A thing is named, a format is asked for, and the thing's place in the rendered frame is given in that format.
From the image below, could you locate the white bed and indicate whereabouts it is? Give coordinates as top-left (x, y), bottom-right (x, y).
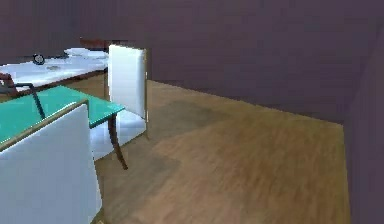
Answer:
top-left (0, 37), bottom-right (129, 93)

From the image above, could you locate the white chair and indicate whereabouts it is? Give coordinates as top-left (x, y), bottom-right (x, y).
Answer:
top-left (89, 43), bottom-right (150, 162)
top-left (0, 99), bottom-right (104, 224)

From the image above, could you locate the white pillow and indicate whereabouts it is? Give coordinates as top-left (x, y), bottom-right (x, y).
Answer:
top-left (63, 47), bottom-right (110, 61)

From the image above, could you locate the green top table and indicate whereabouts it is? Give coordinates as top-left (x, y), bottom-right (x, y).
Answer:
top-left (0, 85), bottom-right (129, 171)

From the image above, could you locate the black round alarm clock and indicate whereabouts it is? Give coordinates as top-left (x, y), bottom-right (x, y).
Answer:
top-left (32, 53), bottom-right (46, 66)

